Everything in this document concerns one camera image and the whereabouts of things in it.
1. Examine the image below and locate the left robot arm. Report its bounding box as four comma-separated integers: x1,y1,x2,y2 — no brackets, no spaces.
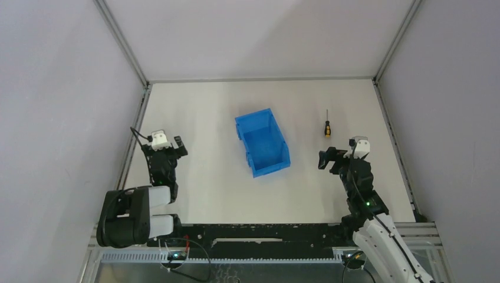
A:
96,136,188,248

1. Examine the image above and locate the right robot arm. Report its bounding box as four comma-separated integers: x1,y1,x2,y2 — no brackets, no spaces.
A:
318,147,435,282

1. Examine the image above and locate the blue plastic storage bin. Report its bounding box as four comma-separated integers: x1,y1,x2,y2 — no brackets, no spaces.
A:
235,108,291,178

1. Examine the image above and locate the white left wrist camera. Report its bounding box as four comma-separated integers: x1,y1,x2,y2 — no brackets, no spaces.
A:
150,130,172,151

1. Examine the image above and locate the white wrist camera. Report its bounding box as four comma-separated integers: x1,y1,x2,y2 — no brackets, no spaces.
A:
349,136,370,160
150,130,172,151

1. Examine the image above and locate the yellow black handled screwdriver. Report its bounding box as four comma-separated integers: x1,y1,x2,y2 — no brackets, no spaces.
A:
324,110,331,138

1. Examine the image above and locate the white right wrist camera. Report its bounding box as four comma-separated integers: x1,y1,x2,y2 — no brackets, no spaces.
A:
349,136,370,160

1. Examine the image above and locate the aluminium frame rail left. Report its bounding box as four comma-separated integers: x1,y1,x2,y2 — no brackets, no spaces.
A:
115,84,152,190

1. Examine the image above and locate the aluminium frame rail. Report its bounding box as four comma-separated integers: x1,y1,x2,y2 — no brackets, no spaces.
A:
115,84,152,190
149,76,374,85
371,78,428,223

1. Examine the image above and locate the aluminium frame rail right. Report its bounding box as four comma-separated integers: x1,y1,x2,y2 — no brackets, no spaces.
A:
371,78,428,223

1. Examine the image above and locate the aluminium frame rail back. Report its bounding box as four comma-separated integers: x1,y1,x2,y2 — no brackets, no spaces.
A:
149,76,374,85

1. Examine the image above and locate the black cable bundle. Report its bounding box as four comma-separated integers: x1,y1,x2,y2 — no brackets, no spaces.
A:
158,236,213,283

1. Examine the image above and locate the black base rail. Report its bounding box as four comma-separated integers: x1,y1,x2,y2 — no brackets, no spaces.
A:
146,223,355,261

